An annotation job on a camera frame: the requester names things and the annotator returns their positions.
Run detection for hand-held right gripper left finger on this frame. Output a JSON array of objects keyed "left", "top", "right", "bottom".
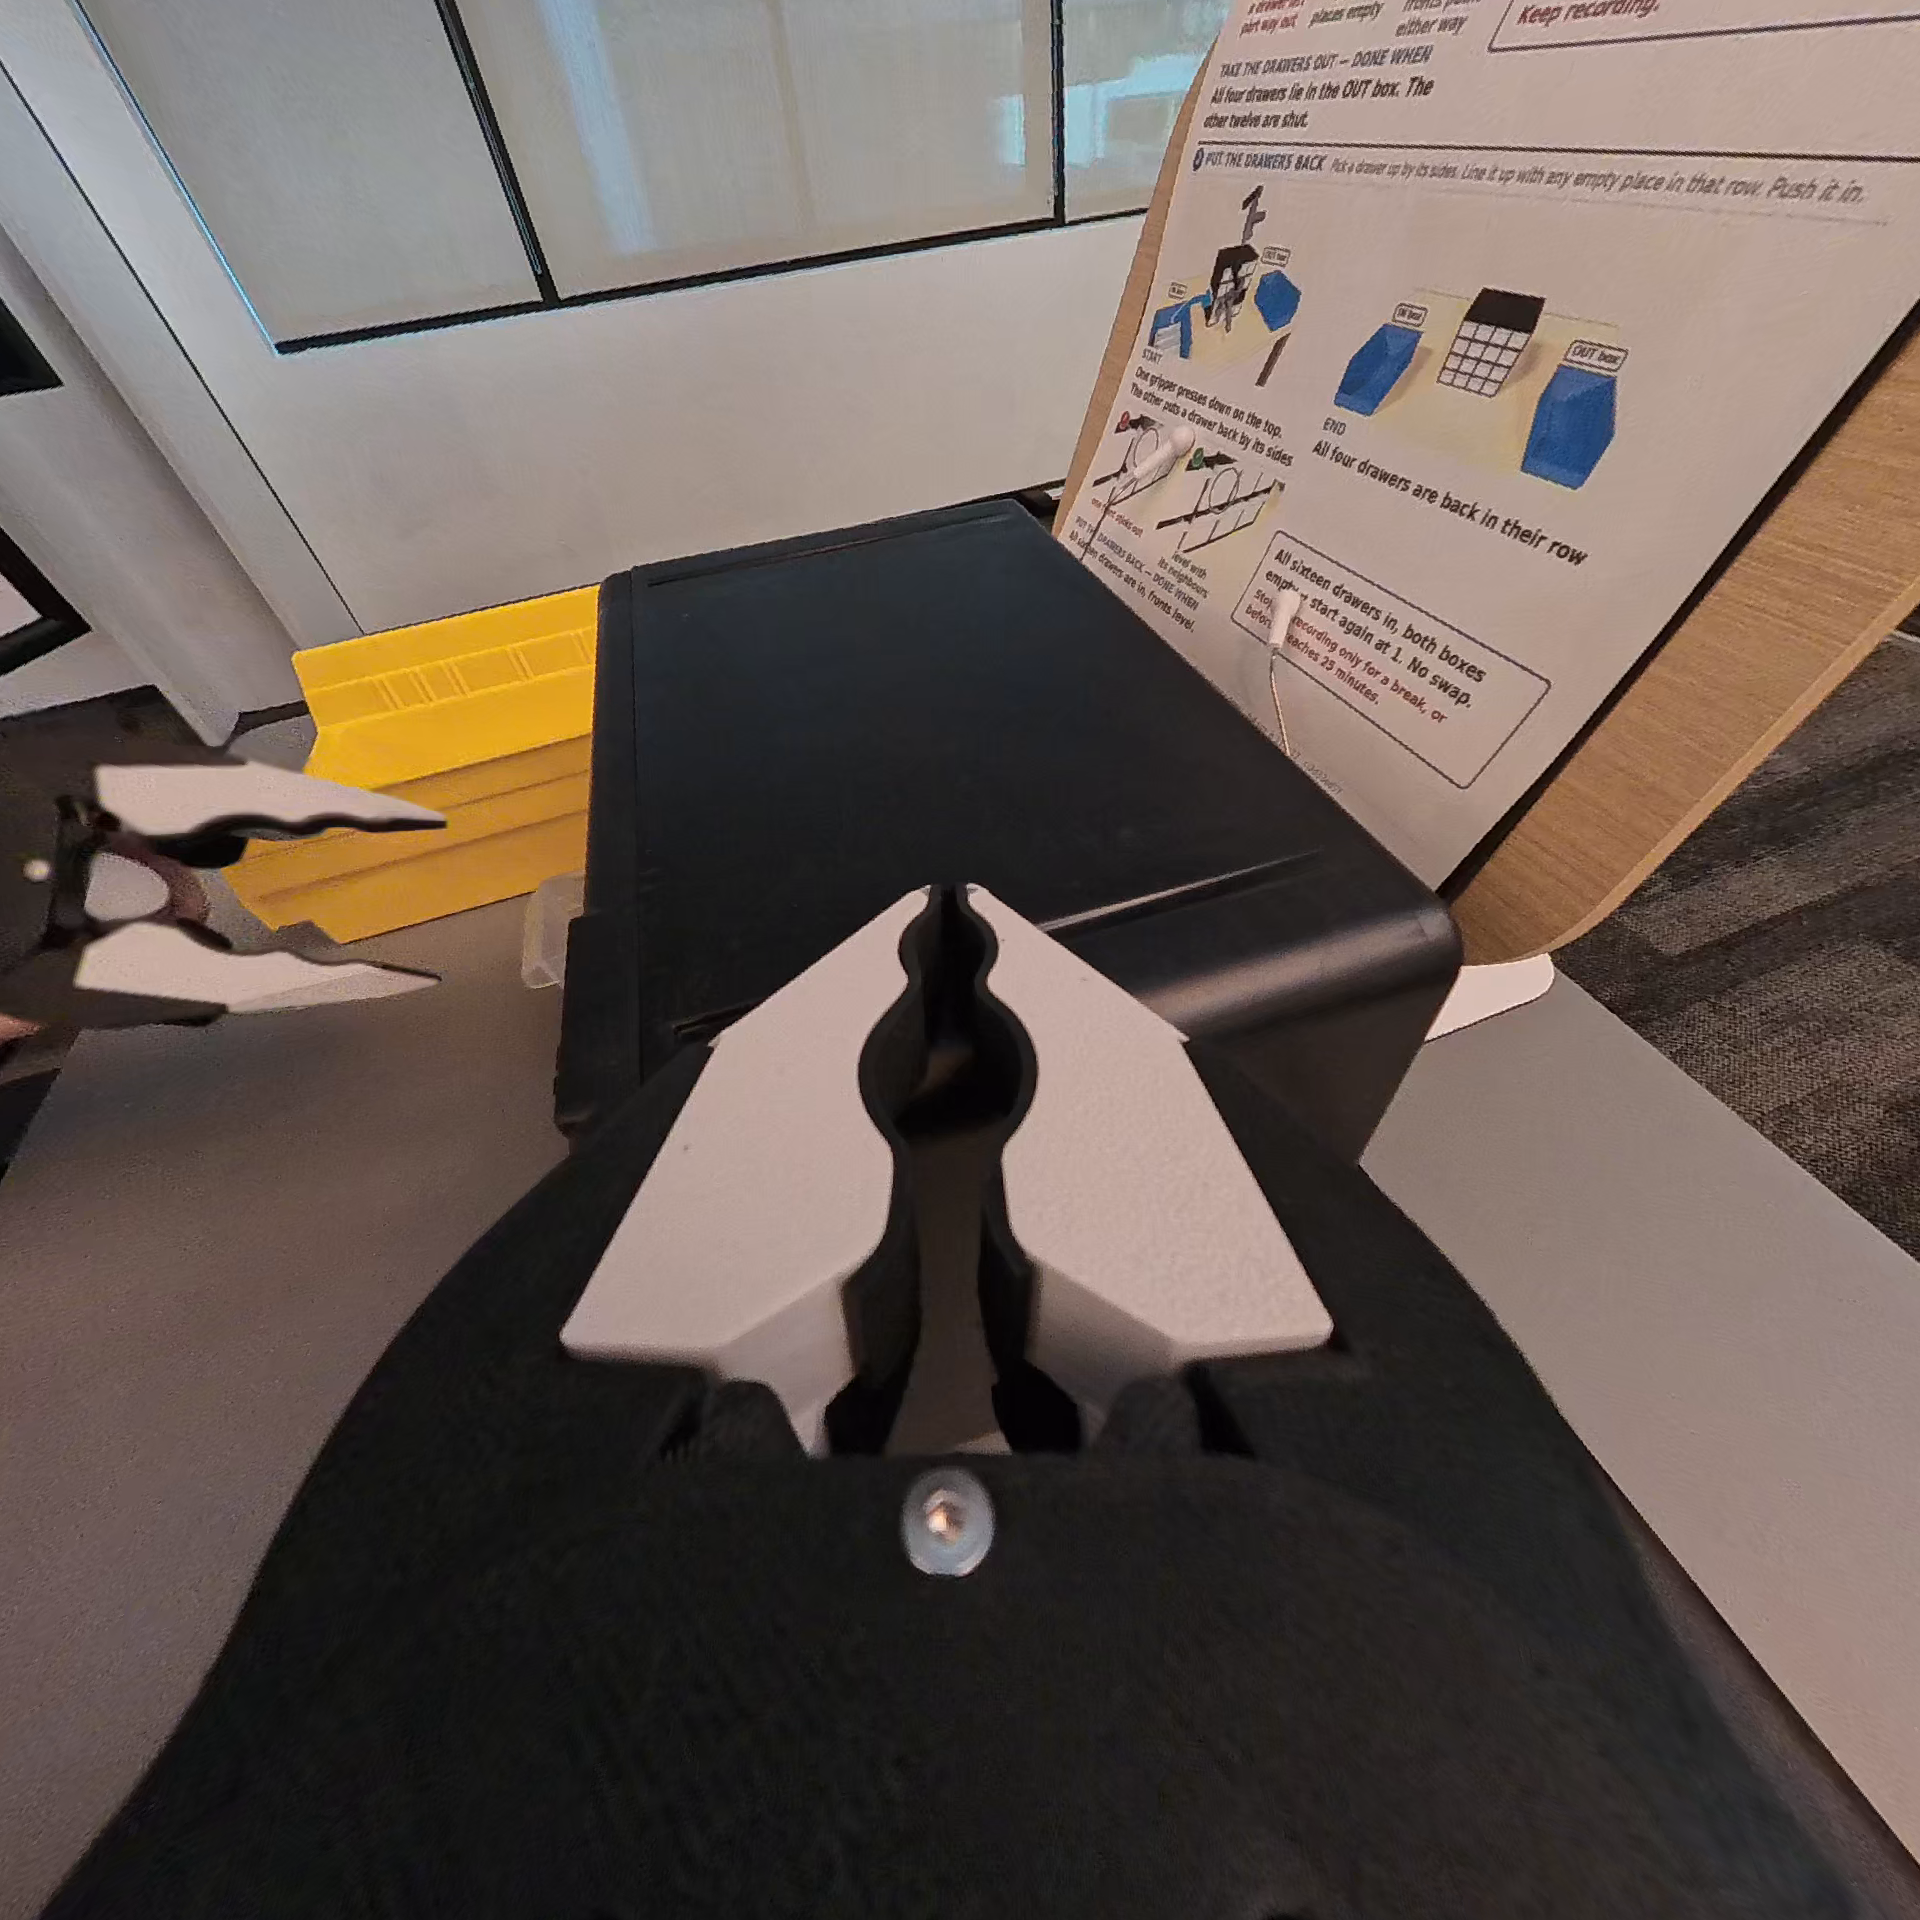
[{"left": 561, "top": 885, "right": 959, "bottom": 1455}]

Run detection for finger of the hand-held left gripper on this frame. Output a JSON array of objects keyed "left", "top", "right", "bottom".
[
  {"left": 89, "top": 762, "right": 453, "bottom": 877},
  {"left": 74, "top": 887, "right": 438, "bottom": 1018}
]

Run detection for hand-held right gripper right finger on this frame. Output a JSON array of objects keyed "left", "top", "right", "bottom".
[{"left": 945, "top": 885, "right": 1332, "bottom": 1455}]

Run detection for yellow plastic bin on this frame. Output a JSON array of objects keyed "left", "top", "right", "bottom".
[{"left": 287, "top": 586, "right": 602, "bottom": 945}]

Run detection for black drawer cabinet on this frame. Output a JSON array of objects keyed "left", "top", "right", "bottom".
[{"left": 557, "top": 503, "right": 1463, "bottom": 1164}]

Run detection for wooden display board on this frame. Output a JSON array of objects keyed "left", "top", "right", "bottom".
[{"left": 1052, "top": 0, "right": 1920, "bottom": 969}]

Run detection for glass partition window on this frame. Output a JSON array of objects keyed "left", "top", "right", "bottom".
[{"left": 59, "top": 0, "right": 1215, "bottom": 352}]

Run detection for printed instruction poster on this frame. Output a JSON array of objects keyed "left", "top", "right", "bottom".
[{"left": 1056, "top": 0, "right": 1920, "bottom": 887}]

